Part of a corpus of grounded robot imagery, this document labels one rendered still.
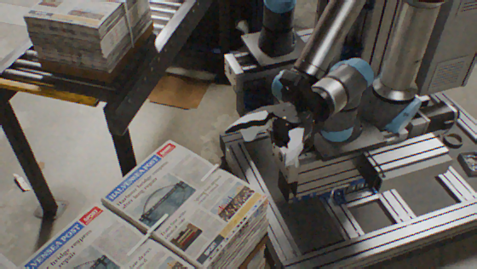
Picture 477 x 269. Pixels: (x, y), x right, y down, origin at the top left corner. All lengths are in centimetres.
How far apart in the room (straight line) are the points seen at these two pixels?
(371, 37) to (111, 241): 97
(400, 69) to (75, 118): 207
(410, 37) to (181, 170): 70
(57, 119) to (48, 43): 119
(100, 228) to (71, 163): 138
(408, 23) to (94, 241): 93
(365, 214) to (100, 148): 145
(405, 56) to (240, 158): 116
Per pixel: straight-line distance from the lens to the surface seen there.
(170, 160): 137
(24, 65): 194
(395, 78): 125
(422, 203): 219
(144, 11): 189
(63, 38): 171
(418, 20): 116
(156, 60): 185
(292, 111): 89
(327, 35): 111
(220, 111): 276
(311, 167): 148
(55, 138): 279
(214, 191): 128
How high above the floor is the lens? 183
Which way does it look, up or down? 45 degrees down
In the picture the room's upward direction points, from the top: straight up
